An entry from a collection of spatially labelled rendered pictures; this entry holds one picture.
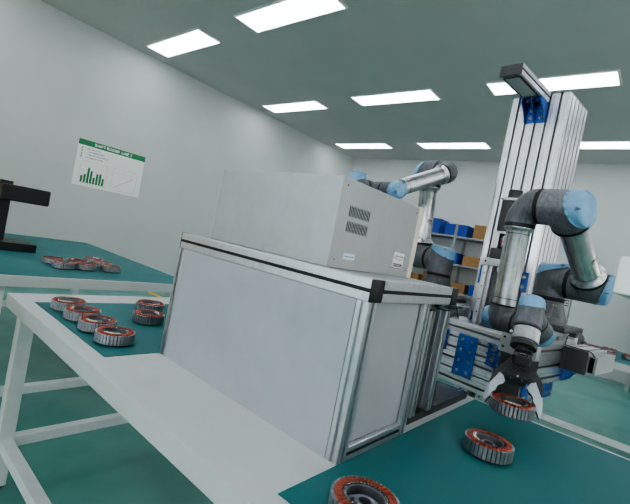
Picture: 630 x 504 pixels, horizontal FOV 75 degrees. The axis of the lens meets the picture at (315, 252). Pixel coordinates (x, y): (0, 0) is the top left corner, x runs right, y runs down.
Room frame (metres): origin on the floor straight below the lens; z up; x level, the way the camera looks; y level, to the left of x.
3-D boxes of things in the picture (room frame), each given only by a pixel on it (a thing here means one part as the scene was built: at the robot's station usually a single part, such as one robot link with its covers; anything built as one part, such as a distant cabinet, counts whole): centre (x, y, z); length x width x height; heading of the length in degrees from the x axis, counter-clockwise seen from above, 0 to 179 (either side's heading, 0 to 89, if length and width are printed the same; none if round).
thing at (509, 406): (1.10, -0.60, 0.84); 0.11 x 0.11 x 0.04
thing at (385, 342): (0.90, -0.20, 0.91); 0.28 x 0.03 x 0.32; 140
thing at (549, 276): (1.62, -0.94, 1.20); 0.13 x 0.12 x 0.14; 39
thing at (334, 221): (1.18, 0.01, 1.22); 0.44 x 0.39 x 0.20; 50
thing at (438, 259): (2.00, -0.60, 1.20); 0.13 x 0.12 x 0.14; 34
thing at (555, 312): (1.63, -0.94, 1.09); 0.15 x 0.15 x 0.10
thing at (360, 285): (1.17, 0.00, 1.09); 0.68 x 0.44 x 0.05; 50
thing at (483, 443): (0.97, -0.49, 0.77); 0.11 x 0.11 x 0.04
